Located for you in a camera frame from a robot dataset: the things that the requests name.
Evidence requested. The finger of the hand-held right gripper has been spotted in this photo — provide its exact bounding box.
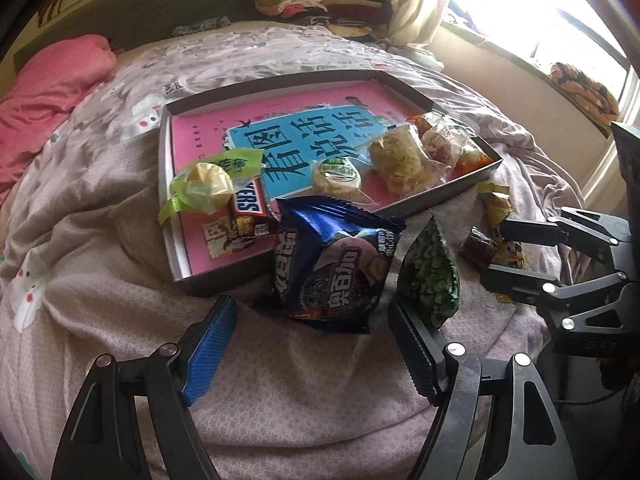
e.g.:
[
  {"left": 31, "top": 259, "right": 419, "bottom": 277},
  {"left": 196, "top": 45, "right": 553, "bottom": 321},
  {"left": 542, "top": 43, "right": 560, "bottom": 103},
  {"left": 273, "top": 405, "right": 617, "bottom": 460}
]
[
  {"left": 480, "top": 259, "right": 640, "bottom": 333},
  {"left": 499, "top": 206, "right": 627, "bottom": 262}
]

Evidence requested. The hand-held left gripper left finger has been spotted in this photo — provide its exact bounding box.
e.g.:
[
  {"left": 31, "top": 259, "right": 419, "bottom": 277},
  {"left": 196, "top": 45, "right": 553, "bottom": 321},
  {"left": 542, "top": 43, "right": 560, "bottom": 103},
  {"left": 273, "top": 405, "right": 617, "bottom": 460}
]
[{"left": 50, "top": 294, "right": 238, "bottom": 480}]

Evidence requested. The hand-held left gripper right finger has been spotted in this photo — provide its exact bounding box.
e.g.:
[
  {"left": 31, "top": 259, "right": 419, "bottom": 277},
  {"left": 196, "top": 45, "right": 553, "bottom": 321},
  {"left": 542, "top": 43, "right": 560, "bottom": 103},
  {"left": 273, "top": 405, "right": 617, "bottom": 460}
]
[{"left": 389, "top": 297, "right": 581, "bottom": 480}]

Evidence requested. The cartoon cow candy packet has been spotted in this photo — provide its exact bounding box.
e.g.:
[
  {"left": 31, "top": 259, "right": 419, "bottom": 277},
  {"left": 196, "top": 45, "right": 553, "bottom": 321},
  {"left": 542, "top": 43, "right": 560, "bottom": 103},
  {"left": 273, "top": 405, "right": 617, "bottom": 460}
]
[{"left": 487, "top": 237, "right": 529, "bottom": 306}]

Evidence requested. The yellow orange snack packet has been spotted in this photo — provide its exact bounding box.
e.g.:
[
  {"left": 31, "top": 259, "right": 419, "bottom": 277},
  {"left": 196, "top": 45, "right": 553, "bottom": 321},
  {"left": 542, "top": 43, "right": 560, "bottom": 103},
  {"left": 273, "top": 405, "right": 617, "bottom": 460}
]
[{"left": 475, "top": 181, "right": 514, "bottom": 229}]

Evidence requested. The dark candy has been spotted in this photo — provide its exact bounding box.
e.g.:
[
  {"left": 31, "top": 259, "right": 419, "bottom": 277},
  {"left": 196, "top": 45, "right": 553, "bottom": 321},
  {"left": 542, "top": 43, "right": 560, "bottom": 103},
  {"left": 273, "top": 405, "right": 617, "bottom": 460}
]
[{"left": 460, "top": 226, "right": 499, "bottom": 266}]

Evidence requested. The green pea packet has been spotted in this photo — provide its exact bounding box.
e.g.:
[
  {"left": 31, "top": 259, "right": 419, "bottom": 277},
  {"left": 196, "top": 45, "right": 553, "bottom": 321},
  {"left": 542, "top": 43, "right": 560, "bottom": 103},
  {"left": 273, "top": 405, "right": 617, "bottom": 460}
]
[{"left": 395, "top": 212, "right": 462, "bottom": 331}]

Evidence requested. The blue cookie packet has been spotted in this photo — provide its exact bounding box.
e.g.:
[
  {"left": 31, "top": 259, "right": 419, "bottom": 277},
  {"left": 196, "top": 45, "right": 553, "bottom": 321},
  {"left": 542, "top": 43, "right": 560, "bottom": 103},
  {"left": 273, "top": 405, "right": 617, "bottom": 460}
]
[{"left": 250, "top": 195, "right": 407, "bottom": 336}]

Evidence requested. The clear packet of red snacks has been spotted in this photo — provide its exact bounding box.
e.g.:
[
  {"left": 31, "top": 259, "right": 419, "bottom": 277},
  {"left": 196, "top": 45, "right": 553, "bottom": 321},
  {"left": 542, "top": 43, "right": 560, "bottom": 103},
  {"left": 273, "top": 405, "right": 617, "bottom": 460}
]
[{"left": 415, "top": 110, "right": 481, "bottom": 166}]

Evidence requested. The brown chocolate bar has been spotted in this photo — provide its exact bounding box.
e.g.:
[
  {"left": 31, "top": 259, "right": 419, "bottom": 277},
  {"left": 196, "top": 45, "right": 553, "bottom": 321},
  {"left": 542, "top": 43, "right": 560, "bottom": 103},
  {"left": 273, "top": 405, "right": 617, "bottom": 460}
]
[{"left": 206, "top": 180, "right": 281, "bottom": 256}]

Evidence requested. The clear cracker packet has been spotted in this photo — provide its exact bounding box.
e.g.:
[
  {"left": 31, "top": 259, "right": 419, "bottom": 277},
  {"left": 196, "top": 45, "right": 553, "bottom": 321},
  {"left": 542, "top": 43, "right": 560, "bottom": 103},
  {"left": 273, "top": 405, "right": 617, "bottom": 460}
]
[{"left": 367, "top": 125, "right": 451, "bottom": 199}]

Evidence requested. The green pastry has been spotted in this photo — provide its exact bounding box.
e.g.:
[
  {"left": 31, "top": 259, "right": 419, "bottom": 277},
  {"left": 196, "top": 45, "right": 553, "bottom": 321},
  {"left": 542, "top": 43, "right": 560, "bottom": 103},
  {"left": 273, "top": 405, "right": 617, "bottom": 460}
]
[{"left": 157, "top": 149, "right": 264, "bottom": 226}]

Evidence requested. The round pastry packet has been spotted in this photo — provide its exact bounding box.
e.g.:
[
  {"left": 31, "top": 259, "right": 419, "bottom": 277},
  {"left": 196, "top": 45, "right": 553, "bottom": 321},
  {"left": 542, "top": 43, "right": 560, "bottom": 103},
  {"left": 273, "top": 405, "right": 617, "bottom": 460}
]
[{"left": 310, "top": 156, "right": 381, "bottom": 206}]

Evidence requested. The shallow grey cardboard box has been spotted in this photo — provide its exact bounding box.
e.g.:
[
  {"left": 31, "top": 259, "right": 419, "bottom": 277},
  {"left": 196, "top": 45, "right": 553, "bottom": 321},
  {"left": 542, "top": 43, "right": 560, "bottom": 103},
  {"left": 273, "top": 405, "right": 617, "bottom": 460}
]
[{"left": 157, "top": 69, "right": 504, "bottom": 299}]

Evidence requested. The dark floral cloth bundle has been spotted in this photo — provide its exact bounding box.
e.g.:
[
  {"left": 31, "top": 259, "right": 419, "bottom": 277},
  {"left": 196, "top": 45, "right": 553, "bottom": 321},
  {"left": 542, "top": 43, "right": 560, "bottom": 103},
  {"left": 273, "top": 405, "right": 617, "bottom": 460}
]
[{"left": 550, "top": 61, "right": 621, "bottom": 124}]

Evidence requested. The window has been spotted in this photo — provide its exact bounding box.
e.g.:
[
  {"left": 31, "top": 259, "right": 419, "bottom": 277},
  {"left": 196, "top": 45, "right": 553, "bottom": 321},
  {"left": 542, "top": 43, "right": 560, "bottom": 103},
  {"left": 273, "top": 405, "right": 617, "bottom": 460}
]
[{"left": 440, "top": 0, "right": 640, "bottom": 111}]

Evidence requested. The cream curtain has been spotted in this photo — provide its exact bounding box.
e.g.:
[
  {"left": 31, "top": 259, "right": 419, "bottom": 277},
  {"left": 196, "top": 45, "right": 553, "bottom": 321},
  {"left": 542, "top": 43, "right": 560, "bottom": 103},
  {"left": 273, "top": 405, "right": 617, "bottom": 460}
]
[{"left": 377, "top": 0, "right": 451, "bottom": 51}]

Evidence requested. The pink pillow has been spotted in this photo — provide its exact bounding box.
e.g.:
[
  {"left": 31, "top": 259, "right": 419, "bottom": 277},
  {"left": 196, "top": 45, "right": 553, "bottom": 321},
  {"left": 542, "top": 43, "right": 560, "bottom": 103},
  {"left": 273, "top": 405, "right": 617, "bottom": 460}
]
[{"left": 0, "top": 34, "right": 119, "bottom": 201}]

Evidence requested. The pile of folded clothes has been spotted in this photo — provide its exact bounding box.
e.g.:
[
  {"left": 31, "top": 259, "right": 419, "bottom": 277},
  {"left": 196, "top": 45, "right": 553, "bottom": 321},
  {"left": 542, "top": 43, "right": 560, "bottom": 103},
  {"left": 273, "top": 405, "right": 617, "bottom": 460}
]
[{"left": 252, "top": 0, "right": 396, "bottom": 41}]

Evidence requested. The grey patterned cloth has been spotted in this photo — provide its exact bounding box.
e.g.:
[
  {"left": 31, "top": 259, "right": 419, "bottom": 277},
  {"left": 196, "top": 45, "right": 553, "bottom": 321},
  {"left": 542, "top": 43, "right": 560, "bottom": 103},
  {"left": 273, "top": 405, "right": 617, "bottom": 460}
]
[{"left": 172, "top": 14, "right": 234, "bottom": 39}]

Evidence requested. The dark green headboard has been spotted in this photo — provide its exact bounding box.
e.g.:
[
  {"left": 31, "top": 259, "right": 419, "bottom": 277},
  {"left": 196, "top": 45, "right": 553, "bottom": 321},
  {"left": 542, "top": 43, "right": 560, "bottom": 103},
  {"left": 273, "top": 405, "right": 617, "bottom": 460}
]
[{"left": 12, "top": 0, "right": 271, "bottom": 61}]

